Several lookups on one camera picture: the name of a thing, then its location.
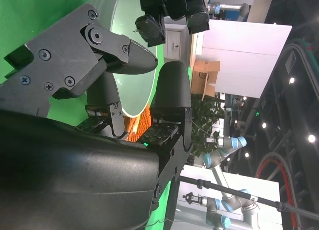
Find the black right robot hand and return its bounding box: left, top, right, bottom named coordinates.
left=0, top=3, right=194, bottom=230

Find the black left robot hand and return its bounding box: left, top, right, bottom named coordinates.
left=134, top=0, right=210, bottom=48

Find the grey round bowl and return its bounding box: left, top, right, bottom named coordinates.
left=74, top=0, right=158, bottom=119

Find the orange wicker basket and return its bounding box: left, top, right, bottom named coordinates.
left=123, top=102, right=152, bottom=143

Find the brown cardboard box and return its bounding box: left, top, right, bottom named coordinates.
left=191, top=59, right=221, bottom=98

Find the green leafy plant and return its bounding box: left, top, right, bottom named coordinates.
left=190, top=94, right=226, bottom=157

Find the green tablecloth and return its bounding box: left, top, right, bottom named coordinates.
left=0, top=0, right=192, bottom=230

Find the black metal rod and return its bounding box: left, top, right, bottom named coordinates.
left=179, top=175, right=319, bottom=218

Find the white partition wall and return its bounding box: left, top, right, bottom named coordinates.
left=174, top=165, right=280, bottom=230
left=196, top=19, right=293, bottom=100

